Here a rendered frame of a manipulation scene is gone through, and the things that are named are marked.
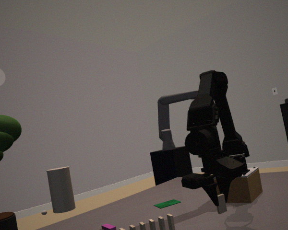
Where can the purple domino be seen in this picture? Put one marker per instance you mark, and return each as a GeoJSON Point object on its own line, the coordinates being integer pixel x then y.
{"type": "Point", "coordinates": [108, 227]}

